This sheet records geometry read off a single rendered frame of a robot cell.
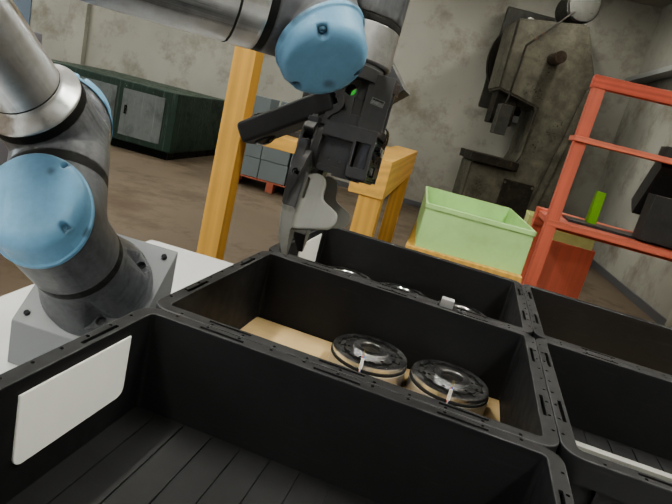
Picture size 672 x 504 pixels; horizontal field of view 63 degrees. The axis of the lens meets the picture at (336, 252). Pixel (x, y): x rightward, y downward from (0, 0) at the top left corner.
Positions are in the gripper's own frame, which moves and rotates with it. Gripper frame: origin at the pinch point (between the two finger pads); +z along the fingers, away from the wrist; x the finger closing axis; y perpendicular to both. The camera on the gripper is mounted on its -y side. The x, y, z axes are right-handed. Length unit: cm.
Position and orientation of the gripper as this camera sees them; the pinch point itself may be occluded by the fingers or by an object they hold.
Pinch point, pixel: (289, 240)
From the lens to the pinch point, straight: 63.1
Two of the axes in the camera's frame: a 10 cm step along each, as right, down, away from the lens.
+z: -2.7, 9.5, 1.3
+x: 2.2, -0.7, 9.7
